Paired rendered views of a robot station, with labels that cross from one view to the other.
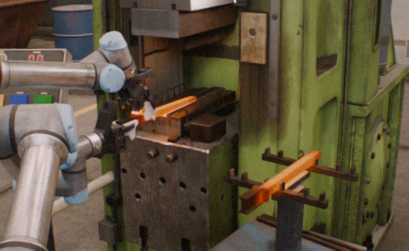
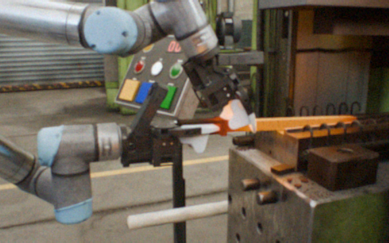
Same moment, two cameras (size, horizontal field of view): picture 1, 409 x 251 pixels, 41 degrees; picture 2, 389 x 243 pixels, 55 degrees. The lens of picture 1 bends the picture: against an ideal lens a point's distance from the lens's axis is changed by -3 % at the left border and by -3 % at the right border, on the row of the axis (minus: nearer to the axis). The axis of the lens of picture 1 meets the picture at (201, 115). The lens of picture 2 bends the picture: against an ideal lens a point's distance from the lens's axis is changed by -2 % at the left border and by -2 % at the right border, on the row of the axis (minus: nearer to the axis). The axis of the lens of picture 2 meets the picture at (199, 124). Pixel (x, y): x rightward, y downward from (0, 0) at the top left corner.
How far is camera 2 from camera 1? 1.24 m
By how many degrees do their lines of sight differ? 38
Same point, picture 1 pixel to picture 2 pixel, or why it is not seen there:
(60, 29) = not seen: hidden behind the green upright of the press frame
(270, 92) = not seen: outside the picture
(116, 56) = (168, 11)
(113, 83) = (102, 36)
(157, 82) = (317, 94)
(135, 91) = (216, 79)
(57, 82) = (17, 24)
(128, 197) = (231, 234)
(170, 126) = (287, 150)
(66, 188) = (50, 196)
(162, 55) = (330, 57)
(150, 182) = (249, 225)
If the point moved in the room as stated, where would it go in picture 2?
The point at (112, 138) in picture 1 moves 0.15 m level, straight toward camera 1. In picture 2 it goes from (152, 142) to (98, 164)
